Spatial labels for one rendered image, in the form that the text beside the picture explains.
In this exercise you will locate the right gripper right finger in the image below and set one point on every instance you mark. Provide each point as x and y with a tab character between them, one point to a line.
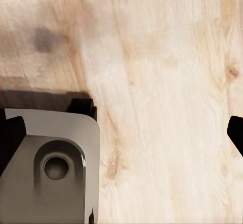
235	132

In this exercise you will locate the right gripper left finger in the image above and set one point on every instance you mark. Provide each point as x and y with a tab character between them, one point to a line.
12	133

